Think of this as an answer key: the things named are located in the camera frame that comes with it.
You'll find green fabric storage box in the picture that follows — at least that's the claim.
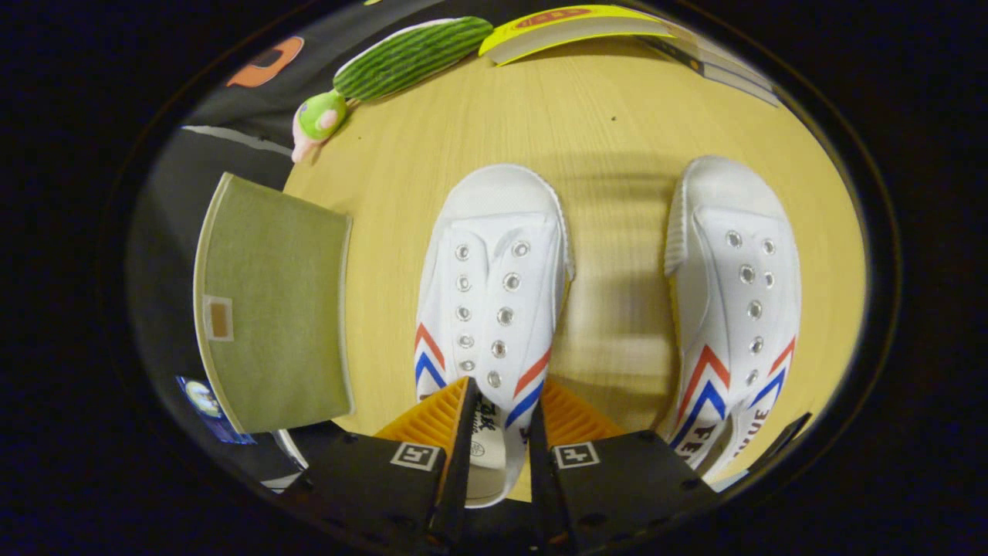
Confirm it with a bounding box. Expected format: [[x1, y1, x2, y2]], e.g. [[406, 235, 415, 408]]
[[193, 172, 354, 435]]

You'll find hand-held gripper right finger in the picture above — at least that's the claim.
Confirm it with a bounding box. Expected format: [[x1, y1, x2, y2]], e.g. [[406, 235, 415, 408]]
[[526, 378, 720, 556]]

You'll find yellow book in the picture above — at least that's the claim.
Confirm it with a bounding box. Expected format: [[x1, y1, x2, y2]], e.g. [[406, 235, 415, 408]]
[[479, 5, 676, 66]]

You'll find white canvas shoe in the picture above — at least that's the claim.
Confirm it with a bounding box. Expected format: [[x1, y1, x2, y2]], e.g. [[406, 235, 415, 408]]
[[414, 164, 576, 508], [664, 156, 802, 483]]

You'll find watermelon slice plush toy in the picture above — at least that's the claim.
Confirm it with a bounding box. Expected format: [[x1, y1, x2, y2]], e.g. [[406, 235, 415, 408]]
[[333, 17, 493, 103]]

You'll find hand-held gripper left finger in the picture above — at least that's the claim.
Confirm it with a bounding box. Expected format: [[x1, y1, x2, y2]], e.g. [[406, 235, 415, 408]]
[[280, 376, 481, 556]]

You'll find blue printed carton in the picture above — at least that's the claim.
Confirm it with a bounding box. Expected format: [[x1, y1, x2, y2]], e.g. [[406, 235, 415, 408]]
[[176, 376, 255, 446]]

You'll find pink and green plush toy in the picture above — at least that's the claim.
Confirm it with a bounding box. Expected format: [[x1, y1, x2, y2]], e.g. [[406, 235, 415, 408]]
[[291, 90, 348, 164]]

